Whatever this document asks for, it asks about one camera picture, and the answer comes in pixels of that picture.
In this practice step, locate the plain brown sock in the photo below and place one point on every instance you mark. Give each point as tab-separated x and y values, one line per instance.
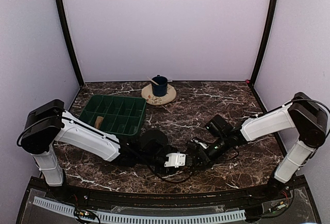
98	122

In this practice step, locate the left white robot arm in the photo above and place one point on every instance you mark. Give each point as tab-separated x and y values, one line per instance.
51	122

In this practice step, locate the green divided plastic tray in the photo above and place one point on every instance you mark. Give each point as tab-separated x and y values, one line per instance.
122	116

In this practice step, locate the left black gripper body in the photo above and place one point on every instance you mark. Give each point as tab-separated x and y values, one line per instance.
151	159

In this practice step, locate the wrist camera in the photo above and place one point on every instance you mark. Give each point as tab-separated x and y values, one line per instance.
200	142
175	160

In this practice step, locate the left black frame post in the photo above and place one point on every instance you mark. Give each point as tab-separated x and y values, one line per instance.
68	42

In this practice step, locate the dark blue mug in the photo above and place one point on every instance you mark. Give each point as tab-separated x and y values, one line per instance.
161	90

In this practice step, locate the black front rail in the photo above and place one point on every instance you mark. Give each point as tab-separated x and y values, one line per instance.
106	199

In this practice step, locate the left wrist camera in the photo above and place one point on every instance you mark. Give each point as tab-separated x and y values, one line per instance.
175	160

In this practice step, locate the white slotted cable duct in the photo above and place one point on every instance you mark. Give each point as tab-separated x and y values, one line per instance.
138	215

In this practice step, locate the black frame post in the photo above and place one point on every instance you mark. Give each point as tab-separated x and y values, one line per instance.
264	42
68	42

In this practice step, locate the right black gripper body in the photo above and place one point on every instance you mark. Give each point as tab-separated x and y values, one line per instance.
223	146

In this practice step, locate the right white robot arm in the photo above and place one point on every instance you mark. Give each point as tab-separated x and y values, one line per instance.
309	117

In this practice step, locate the right black frame post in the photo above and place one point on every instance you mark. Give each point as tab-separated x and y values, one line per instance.
264	42

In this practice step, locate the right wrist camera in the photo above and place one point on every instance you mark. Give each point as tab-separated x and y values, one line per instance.
200	142

